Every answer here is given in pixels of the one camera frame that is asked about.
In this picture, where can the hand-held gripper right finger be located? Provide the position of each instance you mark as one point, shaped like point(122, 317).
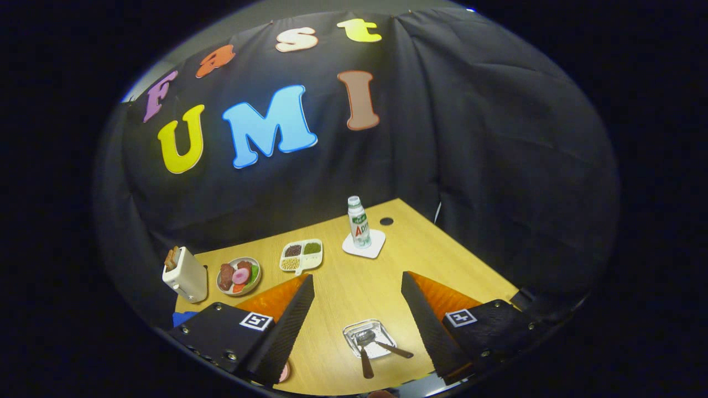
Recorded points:
point(428, 326)

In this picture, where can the pink ham slice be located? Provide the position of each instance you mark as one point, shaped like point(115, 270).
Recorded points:
point(240, 276)

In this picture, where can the green lettuce leaf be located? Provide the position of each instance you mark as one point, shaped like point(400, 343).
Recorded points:
point(254, 273)

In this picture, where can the white toaster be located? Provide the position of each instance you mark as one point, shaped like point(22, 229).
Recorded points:
point(188, 279)

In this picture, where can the white bottle with green label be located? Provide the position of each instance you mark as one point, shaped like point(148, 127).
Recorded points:
point(359, 224)

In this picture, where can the pink plate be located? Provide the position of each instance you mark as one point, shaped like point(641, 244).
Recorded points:
point(284, 373)

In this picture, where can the orange carrot slice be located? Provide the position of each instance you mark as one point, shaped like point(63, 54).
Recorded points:
point(238, 288)

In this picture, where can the white square coaster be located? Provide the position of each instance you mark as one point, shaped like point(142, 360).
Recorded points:
point(378, 243)

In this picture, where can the white divided bean tray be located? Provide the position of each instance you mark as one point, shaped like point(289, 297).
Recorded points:
point(301, 257)

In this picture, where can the metal spoon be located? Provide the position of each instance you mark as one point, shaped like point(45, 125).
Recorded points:
point(366, 337)

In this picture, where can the blue towel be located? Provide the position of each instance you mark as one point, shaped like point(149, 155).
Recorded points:
point(183, 318)

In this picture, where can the grey food plate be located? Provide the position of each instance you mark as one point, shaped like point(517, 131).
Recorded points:
point(255, 284)

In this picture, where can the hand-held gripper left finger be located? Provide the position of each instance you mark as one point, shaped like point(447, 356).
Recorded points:
point(287, 326)

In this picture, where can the black table clamp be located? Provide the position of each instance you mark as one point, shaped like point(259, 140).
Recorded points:
point(524, 300)

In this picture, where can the toast slices in toaster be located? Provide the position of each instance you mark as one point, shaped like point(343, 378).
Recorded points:
point(172, 257)

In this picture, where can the large brown meat piece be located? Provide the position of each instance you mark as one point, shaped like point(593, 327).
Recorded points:
point(227, 276)

